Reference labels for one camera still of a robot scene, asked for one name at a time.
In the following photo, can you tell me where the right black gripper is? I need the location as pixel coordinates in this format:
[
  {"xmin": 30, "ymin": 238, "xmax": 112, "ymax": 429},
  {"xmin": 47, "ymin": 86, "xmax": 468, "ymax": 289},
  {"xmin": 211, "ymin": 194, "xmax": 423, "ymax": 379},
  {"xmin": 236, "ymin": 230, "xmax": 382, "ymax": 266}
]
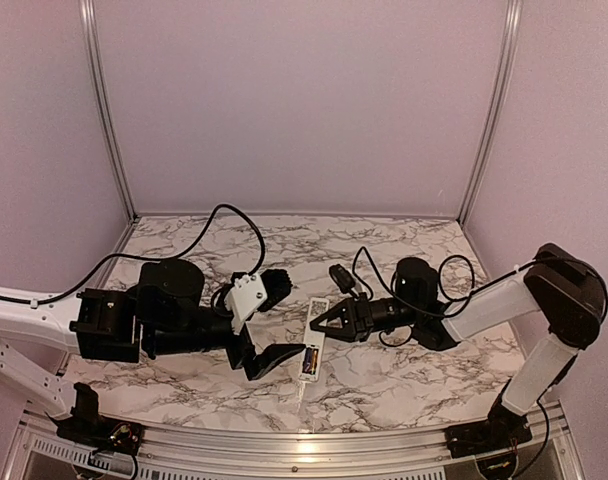
[{"xmin": 310, "ymin": 292, "xmax": 421, "ymax": 342}]

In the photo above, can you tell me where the black battery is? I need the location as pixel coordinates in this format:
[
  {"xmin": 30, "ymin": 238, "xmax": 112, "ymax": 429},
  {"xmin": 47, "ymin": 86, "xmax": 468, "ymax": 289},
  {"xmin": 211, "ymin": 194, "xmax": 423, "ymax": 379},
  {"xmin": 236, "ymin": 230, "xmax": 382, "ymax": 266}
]
[{"xmin": 310, "ymin": 349, "xmax": 320, "ymax": 375}]

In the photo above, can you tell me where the green gold battery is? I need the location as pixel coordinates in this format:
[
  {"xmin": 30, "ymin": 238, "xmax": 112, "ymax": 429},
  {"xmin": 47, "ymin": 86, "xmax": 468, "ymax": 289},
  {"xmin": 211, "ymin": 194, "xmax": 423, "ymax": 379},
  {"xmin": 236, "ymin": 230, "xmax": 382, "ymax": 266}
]
[{"xmin": 302, "ymin": 347, "xmax": 317, "ymax": 375}]

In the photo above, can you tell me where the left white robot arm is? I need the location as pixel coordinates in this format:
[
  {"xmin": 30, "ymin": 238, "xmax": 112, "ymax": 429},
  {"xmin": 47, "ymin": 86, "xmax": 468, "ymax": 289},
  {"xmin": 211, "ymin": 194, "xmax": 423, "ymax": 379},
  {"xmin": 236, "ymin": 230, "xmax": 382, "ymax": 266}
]
[{"xmin": 0, "ymin": 259, "xmax": 305, "ymax": 380}]

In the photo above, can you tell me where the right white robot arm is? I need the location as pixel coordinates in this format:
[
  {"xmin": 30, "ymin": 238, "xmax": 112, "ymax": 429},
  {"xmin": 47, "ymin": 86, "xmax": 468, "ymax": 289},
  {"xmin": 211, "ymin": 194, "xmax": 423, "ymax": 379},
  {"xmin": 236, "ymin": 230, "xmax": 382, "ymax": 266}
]
[{"xmin": 309, "ymin": 243, "xmax": 608, "ymax": 448}]

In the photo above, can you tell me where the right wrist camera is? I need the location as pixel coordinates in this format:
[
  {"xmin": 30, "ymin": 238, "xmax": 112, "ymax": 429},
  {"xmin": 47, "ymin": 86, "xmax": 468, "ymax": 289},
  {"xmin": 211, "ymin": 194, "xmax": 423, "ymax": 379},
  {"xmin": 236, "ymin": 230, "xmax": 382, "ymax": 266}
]
[{"xmin": 328, "ymin": 264, "xmax": 356, "ymax": 294}]

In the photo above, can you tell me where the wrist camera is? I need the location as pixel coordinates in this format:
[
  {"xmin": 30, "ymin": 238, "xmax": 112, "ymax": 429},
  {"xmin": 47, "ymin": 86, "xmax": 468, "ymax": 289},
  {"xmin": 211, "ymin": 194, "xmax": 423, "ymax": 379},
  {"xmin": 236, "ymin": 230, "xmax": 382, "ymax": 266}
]
[
  {"xmin": 328, "ymin": 264, "xmax": 356, "ymax": 294},
  {"xmin": 224, "ymin": 269, "xmax": 293, "ymax": 335}
]

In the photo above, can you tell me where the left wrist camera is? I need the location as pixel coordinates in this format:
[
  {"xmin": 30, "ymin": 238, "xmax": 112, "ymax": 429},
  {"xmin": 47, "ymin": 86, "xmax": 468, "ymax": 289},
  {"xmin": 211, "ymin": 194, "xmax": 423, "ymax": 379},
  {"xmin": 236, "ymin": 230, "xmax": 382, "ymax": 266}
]
[{"xmin": 224, "ymin": 269, "xmax": 293, "ymax": 335}]

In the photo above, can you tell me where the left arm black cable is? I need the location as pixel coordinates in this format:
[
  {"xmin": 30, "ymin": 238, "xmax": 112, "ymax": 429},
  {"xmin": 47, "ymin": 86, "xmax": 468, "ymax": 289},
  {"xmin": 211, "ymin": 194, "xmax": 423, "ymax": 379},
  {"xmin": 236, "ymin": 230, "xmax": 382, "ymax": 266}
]
[{"xmin": 0, "ymin": 203, "xmax": 266, "ymax": 311}]

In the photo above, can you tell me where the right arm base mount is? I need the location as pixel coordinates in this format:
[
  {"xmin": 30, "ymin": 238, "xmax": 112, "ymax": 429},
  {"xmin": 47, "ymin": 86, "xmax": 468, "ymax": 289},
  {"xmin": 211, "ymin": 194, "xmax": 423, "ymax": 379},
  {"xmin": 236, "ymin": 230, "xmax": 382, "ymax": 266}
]
[{"xmin": 445, "ymin": 389, "xmax": 533, "ymax": 458}]

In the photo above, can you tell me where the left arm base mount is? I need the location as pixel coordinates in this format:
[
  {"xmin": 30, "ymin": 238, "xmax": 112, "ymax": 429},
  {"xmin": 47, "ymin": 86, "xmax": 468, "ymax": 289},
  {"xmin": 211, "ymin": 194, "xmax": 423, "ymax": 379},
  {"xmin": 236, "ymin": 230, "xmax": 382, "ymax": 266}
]
[{"xmin": 52, "ymin": 382, "xmax": 144, "ymax": 456}]

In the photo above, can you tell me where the front aluminium rail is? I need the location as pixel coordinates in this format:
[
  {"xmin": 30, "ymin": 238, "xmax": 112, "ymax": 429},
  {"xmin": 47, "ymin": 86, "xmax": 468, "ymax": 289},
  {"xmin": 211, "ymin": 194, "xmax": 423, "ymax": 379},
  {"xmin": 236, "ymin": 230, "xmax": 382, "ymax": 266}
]
[{"xmin": 2, "ymin": 403, "xmax": 586, "ymax": 479}]

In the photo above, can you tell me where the right aluminium frame post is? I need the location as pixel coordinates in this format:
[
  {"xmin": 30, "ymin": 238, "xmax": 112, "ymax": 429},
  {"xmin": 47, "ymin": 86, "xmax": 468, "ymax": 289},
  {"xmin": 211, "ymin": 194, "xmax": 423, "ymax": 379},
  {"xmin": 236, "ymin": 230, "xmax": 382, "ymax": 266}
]
[{"xmin": 457, "ymin": 0, "xmax": 524, "ymax": 229}]

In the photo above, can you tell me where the aluminium frame post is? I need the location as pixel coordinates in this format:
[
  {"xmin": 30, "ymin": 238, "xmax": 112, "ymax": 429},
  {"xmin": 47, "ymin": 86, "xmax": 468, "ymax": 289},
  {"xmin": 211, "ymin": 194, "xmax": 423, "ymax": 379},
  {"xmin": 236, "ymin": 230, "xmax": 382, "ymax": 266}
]
[
  {"xmin": 457, "ymin": 0, "xmax": 524, "ymax": 229},
  {"xmin": 79, "ymin": 0, "xmax": 138, "ymax": 223}
]

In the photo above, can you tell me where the left aluminium frame post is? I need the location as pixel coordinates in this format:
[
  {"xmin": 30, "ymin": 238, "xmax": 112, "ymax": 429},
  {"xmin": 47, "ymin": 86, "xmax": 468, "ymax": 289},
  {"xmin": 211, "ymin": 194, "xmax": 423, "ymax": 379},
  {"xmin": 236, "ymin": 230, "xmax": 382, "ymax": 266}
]
[{"xmin": 79, "ymin": 0, "xmax": 138, "ymax": 223}]

